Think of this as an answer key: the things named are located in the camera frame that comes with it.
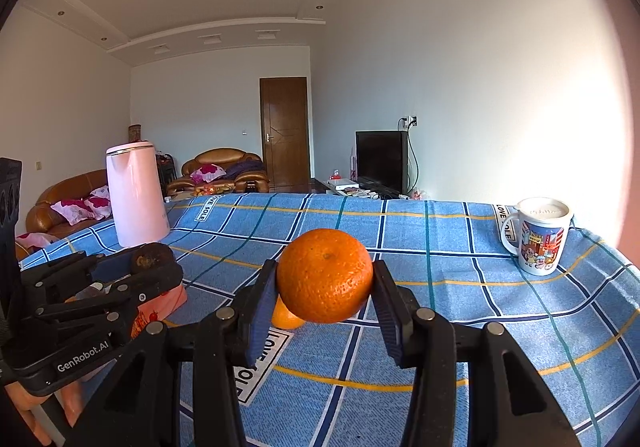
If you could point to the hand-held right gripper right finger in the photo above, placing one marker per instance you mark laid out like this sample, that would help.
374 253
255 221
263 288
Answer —
392 319

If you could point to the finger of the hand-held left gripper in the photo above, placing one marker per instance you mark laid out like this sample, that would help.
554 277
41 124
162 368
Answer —
125 299
65 272

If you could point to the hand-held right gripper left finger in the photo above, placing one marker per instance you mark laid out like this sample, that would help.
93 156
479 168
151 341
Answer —
257 322

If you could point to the pink metal tin box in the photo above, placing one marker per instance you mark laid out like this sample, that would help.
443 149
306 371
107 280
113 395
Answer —
162 304

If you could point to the dark brown passion fruit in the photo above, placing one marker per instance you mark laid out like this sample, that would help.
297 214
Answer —
152 257

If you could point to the orange mandarin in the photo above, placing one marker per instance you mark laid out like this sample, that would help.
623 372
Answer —
325 277
285 320

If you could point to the person's left hand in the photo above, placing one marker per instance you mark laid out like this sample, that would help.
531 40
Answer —
25 419

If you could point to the white pink floral pillow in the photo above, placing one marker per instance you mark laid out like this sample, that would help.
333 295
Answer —
75 212
207 172
100 202

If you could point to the brown leather sofa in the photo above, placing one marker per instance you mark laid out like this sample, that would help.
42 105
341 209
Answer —
45 207

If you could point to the blue plaid tablecloth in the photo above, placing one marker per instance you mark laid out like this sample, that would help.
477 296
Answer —
425 247

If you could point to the pink electric kettle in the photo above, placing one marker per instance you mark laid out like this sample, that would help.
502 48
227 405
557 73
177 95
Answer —
135 197

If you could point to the low television stand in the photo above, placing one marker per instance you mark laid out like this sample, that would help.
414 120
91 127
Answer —
370 194

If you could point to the coffee table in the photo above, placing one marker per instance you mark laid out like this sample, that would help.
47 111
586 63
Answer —
200 193

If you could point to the stacked dark chairs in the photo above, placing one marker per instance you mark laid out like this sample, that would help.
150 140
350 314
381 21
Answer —
167 172

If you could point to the white flat box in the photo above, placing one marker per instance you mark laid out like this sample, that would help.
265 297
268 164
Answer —
342 185

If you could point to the purple blanket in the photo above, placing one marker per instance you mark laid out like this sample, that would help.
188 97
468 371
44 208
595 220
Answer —
245 172

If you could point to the tall brown vase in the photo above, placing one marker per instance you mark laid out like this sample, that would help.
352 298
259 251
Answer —
134 133

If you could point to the black television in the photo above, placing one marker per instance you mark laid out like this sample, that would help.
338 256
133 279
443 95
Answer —
380 162

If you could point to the white printed mug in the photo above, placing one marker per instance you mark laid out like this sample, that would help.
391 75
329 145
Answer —
542 242

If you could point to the brown leather armchair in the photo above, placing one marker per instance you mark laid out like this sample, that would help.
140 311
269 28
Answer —
220 157

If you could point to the dark brown room door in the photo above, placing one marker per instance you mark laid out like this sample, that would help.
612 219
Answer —
282 127

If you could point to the white wall socket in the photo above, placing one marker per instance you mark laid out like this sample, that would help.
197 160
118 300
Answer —
409 121

